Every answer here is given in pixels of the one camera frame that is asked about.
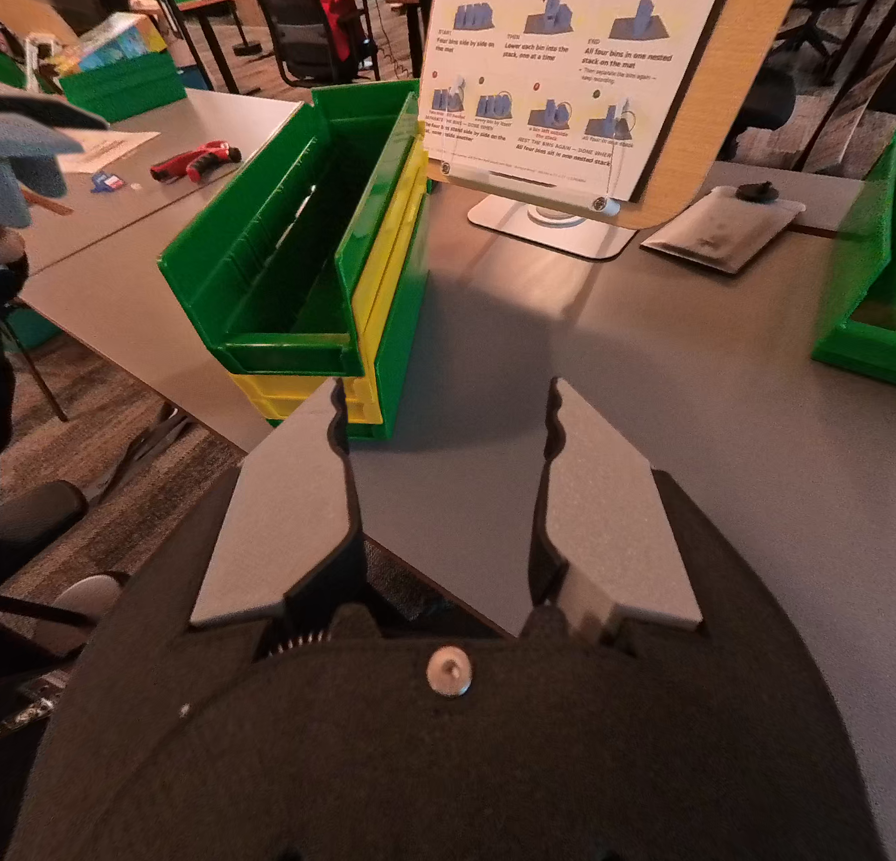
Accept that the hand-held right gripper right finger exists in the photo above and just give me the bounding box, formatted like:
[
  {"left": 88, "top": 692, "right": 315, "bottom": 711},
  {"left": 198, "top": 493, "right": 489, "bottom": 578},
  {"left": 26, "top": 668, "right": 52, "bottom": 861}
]
[{"left": 528, "top": 377, "right": 704, "bottom": 644}]

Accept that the yellow plastic bin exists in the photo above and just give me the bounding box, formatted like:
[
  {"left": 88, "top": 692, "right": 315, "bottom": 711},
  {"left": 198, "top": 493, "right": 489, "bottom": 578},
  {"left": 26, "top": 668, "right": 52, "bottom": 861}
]
[
  {"left": 227, "top": 133, "right": 429, "bottom": 403},
  {"left": 248, "top": 168, "right": 429, "bottom": 426}
]

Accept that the white paper sheet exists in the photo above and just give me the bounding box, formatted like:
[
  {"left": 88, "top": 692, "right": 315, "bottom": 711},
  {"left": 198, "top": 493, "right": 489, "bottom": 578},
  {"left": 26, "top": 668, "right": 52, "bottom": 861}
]
[{"left": 56, "top": 130, "right": 161, "bottom": 175}]

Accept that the red and black hand tool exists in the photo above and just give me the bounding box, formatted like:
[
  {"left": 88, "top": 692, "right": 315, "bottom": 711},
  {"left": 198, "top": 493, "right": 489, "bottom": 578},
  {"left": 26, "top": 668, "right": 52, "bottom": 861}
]
[{"left": 149, "top": 140, "right": 243, "bottom": 185}]

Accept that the colourful cardboard box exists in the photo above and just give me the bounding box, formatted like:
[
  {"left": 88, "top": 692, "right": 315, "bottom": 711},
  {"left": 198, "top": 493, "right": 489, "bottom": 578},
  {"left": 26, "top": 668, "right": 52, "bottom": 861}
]
[{"left": 59, "top": 13, "right": 169, "bottom": 75}]

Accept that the black office chair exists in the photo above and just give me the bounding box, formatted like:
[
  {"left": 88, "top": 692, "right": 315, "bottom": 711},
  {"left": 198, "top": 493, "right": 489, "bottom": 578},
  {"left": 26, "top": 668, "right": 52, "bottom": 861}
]
[
  {"left": 241, "top": 0, "right": 365, "bottom": 89},
  {"left": 720, "top": 63, "right": 799, "bottom": 164}
]

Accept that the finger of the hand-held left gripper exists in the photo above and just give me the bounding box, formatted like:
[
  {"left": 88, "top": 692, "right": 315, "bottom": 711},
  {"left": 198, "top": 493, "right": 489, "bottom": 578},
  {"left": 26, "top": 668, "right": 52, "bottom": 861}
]
[
  {"left": 0, "top": 114, "right": 86, "bottom": 159},
  {"left": 0, "top": 83, "right": 111, "bottom": 132}
]

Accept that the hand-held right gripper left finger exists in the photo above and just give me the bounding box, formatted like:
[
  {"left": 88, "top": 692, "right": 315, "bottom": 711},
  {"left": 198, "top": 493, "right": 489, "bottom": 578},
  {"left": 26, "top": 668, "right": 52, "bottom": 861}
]
[{"left": 188, "top": 377, "right": 366, "bottom": 630}]

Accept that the red bag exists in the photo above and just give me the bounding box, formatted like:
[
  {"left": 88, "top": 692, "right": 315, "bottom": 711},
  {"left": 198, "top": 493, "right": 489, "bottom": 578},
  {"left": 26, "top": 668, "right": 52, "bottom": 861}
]
[{"left": 315, "top": 0, "right": 369, "bottom": 66}]

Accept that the printed instruction sheet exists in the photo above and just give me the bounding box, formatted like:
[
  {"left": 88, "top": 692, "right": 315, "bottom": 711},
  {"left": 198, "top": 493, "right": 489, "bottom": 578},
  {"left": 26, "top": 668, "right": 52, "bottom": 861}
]
[{"left": 418, "top": 0, "right": 732, "bottom": 203}]

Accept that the instruction sheet on wooden stand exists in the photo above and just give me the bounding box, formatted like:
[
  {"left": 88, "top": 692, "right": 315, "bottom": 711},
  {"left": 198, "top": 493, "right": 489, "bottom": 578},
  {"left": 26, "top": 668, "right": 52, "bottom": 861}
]
[{"left": 448, "top": 0, "right": 813, "bottom": 231}]

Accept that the green plastic bin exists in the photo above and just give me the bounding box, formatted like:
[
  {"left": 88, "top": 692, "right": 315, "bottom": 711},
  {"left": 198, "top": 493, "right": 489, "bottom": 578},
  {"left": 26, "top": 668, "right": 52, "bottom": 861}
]
[
  {"left": 811, "top": 133, "right": 896, "bottom": 386},
  {"left": 59, "top": 49, "right": 189, "bottom": 125},
  {"left": 269, "top": 196, "right": 432, "bottom": 442},
  {"left": 157, "top": 79, "right": 429, "bottom": 378}
]

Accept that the metal stand base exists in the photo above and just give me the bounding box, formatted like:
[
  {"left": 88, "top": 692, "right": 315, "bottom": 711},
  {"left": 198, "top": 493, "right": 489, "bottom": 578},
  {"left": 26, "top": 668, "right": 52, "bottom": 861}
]
[{"left": 468, "top": 193, "right": 639, "bottom": 260}]

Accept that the grey padded pouch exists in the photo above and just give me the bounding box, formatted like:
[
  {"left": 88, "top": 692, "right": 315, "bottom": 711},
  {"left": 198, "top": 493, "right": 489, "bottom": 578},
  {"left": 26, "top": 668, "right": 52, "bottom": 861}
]
[{"left": 639, "top": 184, "right": 807, "bottom": 276}]

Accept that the white clip bar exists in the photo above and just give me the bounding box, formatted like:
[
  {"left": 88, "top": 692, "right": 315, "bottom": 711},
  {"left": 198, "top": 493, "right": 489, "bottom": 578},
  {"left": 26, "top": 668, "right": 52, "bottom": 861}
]
[{"left": 440, "top": 160, "right": 623, "bottom": 218}]

